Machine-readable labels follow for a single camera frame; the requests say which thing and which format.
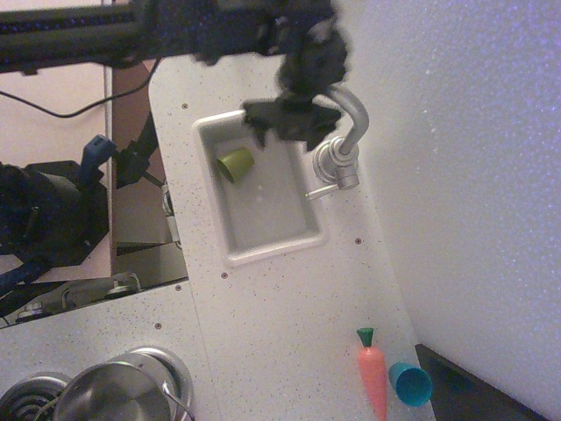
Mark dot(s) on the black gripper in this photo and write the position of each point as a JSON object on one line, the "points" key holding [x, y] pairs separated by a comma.
{"points": [[314, 58]]}

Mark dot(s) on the silver toy faucet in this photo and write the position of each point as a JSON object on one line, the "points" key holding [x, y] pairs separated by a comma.
{"points": [[335, 161]]}

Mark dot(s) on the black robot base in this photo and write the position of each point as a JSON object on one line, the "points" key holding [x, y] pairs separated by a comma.
{"points": [[53, 215]]}

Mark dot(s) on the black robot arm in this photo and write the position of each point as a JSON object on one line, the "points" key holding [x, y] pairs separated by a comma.
{"points": [[121, 35]]}

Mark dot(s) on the green plastic cup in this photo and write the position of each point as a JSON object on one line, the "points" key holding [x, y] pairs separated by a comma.
{"points": [[235, 164]]}

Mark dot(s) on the white toy sink basin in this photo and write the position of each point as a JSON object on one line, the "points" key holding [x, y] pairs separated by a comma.
{"points": [[266, 212]]}

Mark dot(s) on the blue clamp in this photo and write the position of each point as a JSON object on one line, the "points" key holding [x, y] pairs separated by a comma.
{"points": [[94, 155]]}

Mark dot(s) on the orange toy carrot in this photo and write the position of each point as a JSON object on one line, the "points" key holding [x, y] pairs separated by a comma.
{"points": [[372, 370]]}

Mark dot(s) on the silver stove burner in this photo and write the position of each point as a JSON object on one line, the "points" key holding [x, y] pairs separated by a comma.
{"points": [[26, 398], [180, 388]]}

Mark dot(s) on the teal plastic cup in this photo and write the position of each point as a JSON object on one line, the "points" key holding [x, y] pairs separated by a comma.
{"points": [[412, 385]]}

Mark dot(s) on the stainless steel pot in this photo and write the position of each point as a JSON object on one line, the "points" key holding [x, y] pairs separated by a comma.
{"points": [[116, 390]]}

